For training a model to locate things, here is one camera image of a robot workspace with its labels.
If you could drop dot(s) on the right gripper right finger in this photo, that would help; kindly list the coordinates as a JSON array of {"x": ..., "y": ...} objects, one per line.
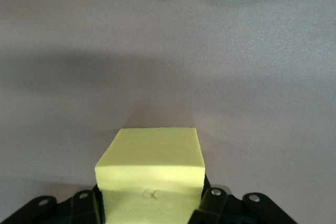
[{"x": 218, "y": 205}]

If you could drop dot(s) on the yellow foam cube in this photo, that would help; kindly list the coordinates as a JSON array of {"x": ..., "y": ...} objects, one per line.
[{"x": 149, "y": 155}]

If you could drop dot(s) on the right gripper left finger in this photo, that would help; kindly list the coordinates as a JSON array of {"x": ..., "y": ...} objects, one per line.
[{"x": 81, "y": 207}]

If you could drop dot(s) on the brown table mat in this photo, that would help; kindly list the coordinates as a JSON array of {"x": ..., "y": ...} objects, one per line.
[{"x": 105, "y": 37}]

